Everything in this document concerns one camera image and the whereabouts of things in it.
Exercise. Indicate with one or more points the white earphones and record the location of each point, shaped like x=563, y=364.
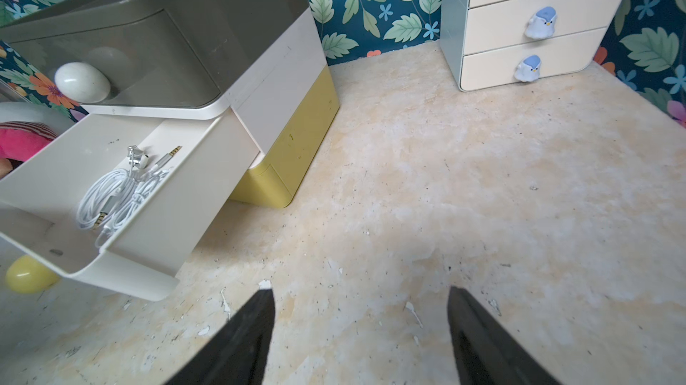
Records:
x=117, y=196

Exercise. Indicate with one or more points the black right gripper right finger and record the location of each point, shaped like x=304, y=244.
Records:
x=484, y=352

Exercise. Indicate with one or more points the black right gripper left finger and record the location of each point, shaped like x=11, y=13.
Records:
x=238, y=353

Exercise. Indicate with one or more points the pink white plush toy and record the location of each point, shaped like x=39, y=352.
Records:
x=28, y=128

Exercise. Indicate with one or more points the three-drawer mini cabinet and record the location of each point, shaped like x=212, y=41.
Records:
x=267, y=60

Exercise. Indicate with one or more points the light blue small cabinet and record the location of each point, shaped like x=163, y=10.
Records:
x=490, y=43

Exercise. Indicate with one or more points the grey top drawer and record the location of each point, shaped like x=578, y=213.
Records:
x=147, y=62

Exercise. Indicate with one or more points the white drawer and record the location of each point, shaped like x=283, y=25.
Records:
x=39, y=199

